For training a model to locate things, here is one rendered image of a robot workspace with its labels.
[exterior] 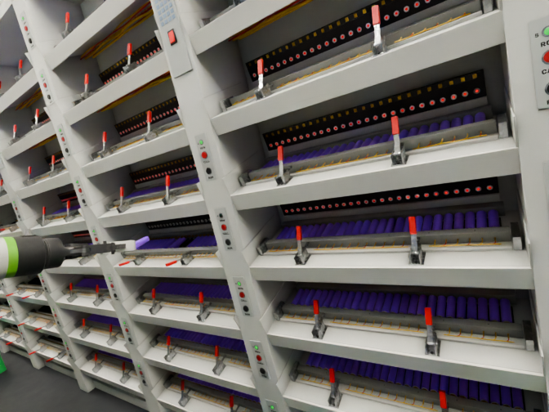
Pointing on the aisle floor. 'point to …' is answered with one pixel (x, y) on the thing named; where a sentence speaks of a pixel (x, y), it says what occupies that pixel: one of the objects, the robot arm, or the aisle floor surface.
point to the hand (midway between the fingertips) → (121, 246)
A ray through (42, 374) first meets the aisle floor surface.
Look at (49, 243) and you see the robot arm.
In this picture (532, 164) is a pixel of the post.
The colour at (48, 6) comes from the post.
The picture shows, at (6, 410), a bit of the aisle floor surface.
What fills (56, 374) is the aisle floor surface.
